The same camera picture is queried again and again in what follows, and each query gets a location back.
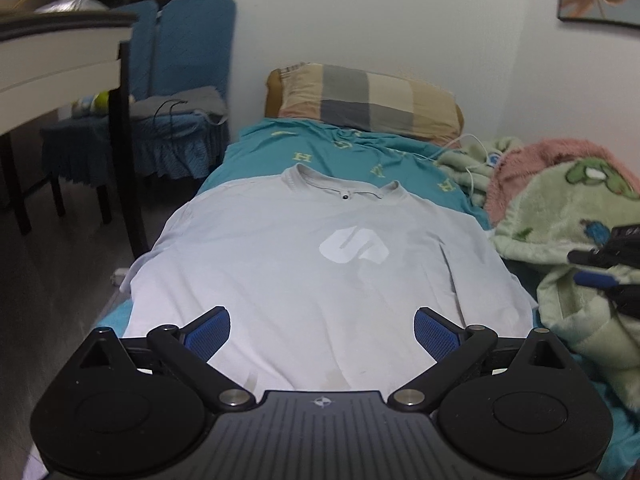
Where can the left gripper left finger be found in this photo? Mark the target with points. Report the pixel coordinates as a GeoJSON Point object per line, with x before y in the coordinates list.
{"type": "Point", "coordinates": [185, 352]}

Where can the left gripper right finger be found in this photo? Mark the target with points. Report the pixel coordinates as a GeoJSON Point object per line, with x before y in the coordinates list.
{"type": "Point", "coordinates": [459, 355]}

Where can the white t-shirt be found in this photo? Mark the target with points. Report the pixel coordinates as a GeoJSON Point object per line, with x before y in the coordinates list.
{"type": "Point", "coordinates": [325, 284]}

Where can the green and pink blanket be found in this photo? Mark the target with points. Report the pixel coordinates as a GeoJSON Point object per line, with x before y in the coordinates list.
{"type": "Point", "coordinates": [544, 200]}

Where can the teal patterned bed sheet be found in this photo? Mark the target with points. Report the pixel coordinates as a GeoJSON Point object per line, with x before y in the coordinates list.
{"type": "Point", "coordinates": [360, 159]}

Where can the grey folded cloth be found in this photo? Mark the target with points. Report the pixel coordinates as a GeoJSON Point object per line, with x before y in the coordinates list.
{"type": "Point", "coordinates": [205, 101]}

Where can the yellow green plush toy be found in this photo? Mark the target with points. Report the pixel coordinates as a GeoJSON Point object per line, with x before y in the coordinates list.
{"type": "Point", "coordinates": [96, 105]}

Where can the plaid pillow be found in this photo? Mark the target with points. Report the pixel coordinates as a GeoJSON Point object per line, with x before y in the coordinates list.
{"type": "Point", "coordinates": [370, 102]}

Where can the clear plastic bag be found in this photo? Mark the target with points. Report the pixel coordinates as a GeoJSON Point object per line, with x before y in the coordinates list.
{"type": "Point", "coordinates": [72, 6]}

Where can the white desk with black frame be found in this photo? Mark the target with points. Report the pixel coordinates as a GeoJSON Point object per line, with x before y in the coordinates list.
{"type": "Point", "coordinates": [47, 61]}

